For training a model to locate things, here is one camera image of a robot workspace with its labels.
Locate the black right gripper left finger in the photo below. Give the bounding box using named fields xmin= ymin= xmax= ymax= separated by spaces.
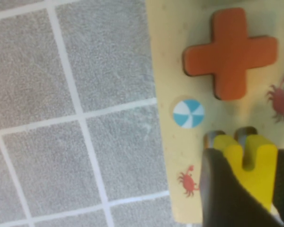
xmin=200 ymin=148 xmax=284 ymax=227

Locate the orange plus sign piece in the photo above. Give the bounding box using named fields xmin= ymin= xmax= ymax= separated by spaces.
xmin=182 ymin=7 xmax=279 ymax=101

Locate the colourful wooden puzzle board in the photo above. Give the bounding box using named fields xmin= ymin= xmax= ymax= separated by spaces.
xmin=145 ymin=0 xmax=284 ymax=224

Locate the grey checked tablecloth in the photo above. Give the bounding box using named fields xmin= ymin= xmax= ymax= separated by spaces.
xmin=0 ymin=0 xmax=187 ymax=227

